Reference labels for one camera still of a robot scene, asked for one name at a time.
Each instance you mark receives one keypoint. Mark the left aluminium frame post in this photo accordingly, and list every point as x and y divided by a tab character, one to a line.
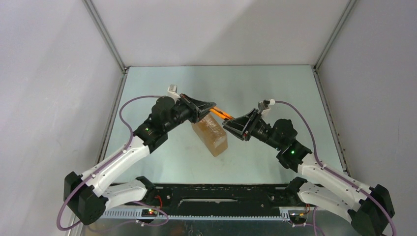
103	31

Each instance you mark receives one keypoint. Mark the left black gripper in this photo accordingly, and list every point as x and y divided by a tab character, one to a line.
198	109

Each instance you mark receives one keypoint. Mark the left controller board with leds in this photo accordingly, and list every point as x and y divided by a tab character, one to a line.
147	212

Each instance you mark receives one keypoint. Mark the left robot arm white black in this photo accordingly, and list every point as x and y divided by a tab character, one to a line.
91	193

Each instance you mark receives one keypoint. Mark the aluminium frame post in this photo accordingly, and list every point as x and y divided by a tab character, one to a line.
335	32
103	31

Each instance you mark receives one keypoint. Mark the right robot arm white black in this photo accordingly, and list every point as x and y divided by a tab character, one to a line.
368	209

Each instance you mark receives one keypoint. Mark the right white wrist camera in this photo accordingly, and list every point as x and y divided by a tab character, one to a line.
264	106

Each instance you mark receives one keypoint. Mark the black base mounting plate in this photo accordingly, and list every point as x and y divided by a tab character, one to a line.
222	200

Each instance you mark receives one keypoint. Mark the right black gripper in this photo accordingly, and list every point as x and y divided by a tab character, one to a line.
242	128

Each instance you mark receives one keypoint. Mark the brown cardboard express box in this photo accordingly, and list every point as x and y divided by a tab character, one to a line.
211	134

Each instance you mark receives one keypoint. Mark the right controller board with leds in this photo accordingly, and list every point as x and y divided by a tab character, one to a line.
298	219

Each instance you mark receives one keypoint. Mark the right aluminium frame post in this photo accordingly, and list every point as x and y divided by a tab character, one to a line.
335	32

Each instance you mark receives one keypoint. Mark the controller board with leds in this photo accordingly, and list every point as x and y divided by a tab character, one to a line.
147	212
298	219

